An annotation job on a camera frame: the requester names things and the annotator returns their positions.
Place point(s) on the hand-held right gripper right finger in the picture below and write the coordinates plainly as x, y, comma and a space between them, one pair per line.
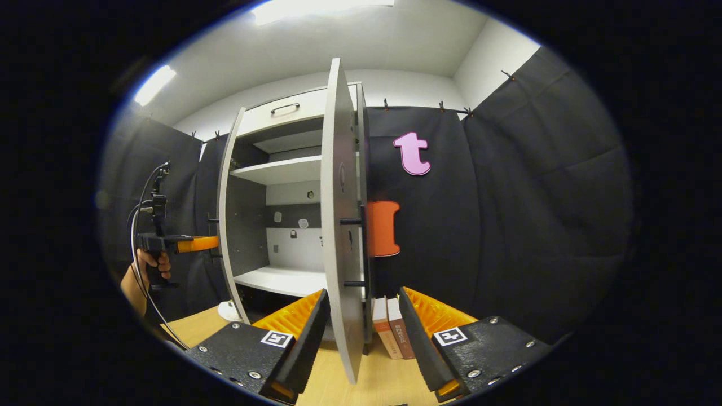
420, 344

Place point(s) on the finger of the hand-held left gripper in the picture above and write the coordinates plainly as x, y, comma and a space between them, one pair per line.
197, 244

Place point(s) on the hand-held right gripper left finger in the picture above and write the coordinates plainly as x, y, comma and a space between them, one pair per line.
307, 344

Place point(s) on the beige cabinet door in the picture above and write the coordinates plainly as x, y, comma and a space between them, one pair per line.
338, 197
224, 225

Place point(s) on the beige double-door shoe cabinet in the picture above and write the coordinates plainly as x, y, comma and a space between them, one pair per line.
282, 169

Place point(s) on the beige cabinet drawer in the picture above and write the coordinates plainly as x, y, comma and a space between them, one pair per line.
304, 110

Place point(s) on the brown book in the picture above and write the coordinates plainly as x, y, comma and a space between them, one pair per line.
401, 332

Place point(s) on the white and orange book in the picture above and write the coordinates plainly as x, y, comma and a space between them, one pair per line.
385, 332

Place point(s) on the small ceiling light panel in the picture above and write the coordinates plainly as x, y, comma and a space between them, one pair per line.
153, 85

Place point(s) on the black backdrop cloth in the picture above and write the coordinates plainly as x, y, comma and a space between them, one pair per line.
536, 225

